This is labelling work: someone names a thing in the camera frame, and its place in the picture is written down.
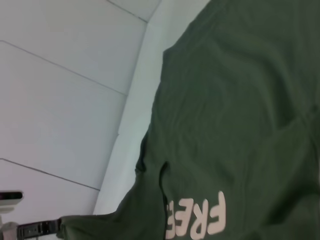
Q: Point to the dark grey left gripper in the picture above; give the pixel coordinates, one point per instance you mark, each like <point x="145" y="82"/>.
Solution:
<point x="9" y="231"/>

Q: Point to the dark green FREE t-shirt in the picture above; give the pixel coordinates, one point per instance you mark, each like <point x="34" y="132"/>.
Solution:
<point x="237" y="112"/>

